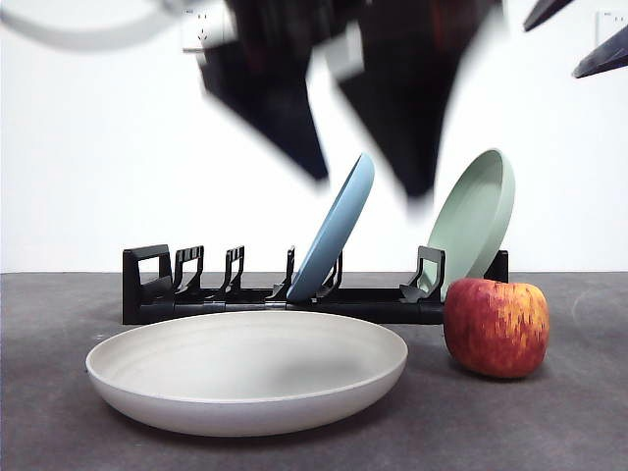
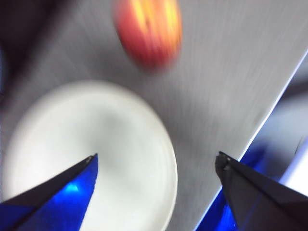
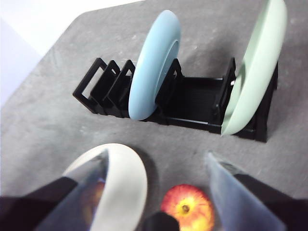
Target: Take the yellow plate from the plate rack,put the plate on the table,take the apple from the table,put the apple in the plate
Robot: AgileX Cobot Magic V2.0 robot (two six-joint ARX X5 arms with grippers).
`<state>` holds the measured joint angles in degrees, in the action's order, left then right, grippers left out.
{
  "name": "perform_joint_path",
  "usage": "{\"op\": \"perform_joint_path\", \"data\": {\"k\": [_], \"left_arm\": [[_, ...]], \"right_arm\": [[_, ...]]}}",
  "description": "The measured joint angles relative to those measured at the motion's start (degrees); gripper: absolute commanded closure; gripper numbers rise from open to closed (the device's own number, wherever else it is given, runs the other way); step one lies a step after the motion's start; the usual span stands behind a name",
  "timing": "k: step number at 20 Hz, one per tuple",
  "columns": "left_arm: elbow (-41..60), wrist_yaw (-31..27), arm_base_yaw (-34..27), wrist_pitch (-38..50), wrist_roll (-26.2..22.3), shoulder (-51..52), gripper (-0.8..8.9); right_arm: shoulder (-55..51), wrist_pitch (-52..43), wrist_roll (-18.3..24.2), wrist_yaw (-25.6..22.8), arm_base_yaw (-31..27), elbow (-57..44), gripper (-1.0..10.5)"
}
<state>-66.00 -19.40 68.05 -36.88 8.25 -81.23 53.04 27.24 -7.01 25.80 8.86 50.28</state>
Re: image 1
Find red yellow apple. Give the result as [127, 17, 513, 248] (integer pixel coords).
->
[443, 277, 550, 380]

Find cream yellow plate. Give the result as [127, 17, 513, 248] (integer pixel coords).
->
[85, 309, 409, 438]

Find green plate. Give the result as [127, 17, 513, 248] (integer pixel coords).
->
[425, 148, 517, 303]

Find blue plate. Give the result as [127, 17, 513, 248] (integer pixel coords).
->
[286, 151, 377, 302]

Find black plate rack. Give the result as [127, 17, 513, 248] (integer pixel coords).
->
[122, 243, 510, 326]

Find white wall socket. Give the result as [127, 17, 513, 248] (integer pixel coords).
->
[596, 10, 628, 56]
[182, 7, 236, 54]

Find pale grey camera box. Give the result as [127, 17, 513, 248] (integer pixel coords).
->
[323, 23, 367, 82]

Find grey cable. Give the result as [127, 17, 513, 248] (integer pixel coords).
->
[0, 0, 185, 52]

